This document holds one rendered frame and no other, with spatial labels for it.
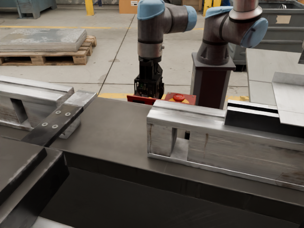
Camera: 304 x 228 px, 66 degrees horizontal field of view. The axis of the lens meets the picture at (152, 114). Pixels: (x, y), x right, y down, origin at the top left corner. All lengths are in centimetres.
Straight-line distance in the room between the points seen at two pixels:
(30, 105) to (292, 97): 47
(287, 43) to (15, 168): 299
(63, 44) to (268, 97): 296
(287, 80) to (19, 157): 43
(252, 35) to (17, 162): 87
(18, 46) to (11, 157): 323
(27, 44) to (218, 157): 315
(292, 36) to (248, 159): 273
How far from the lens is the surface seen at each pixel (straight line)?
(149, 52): 69
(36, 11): 598
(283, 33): 304
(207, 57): 111
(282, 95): 44
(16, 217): 25
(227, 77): 115
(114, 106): 60
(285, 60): 60
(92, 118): 57
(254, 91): 44
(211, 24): 107
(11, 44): 349
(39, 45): 334
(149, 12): 67
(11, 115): 59
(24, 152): 26
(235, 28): 99
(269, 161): 42
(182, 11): 75
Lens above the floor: 120
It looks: 35 degrees down
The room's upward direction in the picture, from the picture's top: straight up
